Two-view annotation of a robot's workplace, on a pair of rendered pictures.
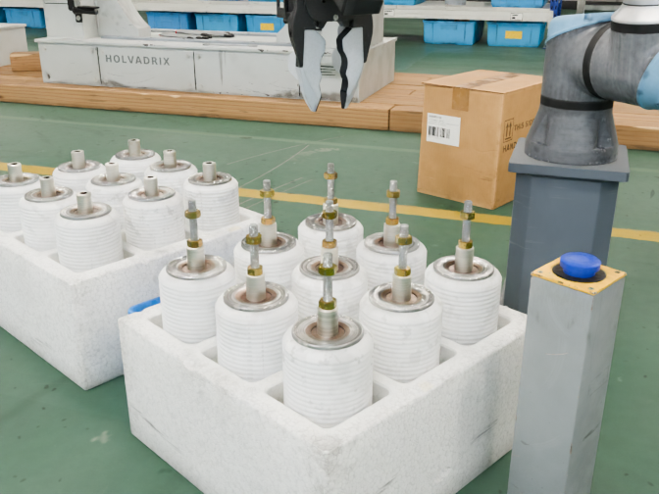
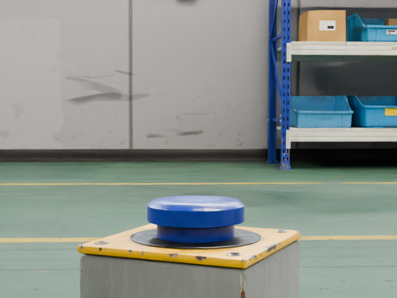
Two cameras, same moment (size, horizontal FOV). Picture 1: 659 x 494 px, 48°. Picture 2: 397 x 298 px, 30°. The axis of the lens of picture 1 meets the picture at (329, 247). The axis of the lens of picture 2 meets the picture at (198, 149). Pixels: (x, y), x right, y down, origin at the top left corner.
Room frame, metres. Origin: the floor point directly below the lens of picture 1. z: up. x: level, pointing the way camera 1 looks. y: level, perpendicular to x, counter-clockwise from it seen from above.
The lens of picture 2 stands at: (0.98, -0.37, 0.37)
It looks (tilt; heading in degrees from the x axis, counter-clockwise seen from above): 3 degrees down; 158
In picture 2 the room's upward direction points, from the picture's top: straight up
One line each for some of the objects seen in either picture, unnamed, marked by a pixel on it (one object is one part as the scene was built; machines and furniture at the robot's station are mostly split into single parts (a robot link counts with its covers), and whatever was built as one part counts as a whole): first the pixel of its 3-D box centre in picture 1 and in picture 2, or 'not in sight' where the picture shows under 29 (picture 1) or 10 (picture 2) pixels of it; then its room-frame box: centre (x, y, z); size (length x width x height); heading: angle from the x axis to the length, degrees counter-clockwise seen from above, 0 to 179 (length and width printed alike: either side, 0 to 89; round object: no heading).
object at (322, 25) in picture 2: not in sight; (321, 28); (-3.20, 2.14, 0.89); 0.31 x 0.24 x 0.20; 161
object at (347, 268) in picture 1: (329, 268); not in sight; (0.85, 0.00, 0.25); 0.08 x 0.08 x 0.01
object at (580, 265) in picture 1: (580, 267); (195, 224); (0.70, -0.26, 0.32); 0.04 x 0.04 x 0.02
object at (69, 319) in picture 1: (123, 265); not in sight; (1.23, 0.37, 0.09); 0.39 x 0.39 x 0.18; 46
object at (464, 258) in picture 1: (464, 259); not in sight; (0.85, -0.17, 0.26); 0.02 x 0.02 x 0.03
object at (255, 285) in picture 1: (255, 286); not in sight; (0.77, 0.08, 0.26); 0.02 x 0.02 x 0.03
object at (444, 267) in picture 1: (463, 269); not in sight; (0.85, -0.17, 0.25); 0.08 x 0.08 x 0.01
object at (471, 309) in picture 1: (458, 332); not in sight; (0.85, -0.17, 0.16); 0.10 x 0.10 x 0.18
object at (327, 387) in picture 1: (328, 406); not in sight; (0.68, 0.00, 0.16); 0.10 x 0.10 x 0.18
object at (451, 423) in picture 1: (329, 378); not in sight; (0.85, 0.00, 0.09); 0.39 x 0.39 x 0.18; 44
